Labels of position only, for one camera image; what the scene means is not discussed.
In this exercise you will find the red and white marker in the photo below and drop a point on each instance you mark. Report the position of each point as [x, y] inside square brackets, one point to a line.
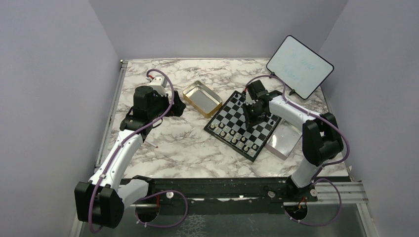
[151, 144]

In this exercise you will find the black and white chessboard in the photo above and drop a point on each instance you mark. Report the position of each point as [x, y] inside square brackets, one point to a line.
[232, 116]

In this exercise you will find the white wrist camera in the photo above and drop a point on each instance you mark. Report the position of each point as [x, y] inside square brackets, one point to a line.
[158, 83]
[249, 101]

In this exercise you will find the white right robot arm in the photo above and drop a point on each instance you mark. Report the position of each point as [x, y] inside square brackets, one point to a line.
[320, 138]

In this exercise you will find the silver metal tin lid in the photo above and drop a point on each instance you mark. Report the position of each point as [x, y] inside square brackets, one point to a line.
[283, 140]

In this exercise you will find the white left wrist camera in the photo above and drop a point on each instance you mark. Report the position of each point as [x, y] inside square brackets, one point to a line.
[158, 83]

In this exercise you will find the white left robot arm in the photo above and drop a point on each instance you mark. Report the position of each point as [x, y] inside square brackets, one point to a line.
[102, 200]

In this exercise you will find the yellow metal tin box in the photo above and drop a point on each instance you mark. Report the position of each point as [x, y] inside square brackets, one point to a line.
[202, 98]

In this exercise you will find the small whiteboard on stand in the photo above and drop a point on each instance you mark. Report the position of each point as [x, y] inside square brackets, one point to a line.
[299, 67]

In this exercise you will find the aluminium frame rail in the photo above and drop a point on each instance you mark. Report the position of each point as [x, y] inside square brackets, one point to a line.
[111, 115]

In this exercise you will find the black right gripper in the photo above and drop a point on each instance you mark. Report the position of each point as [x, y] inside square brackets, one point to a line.
[249, 120]

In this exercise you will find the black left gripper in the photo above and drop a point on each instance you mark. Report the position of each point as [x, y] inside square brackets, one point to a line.
[176, 108]

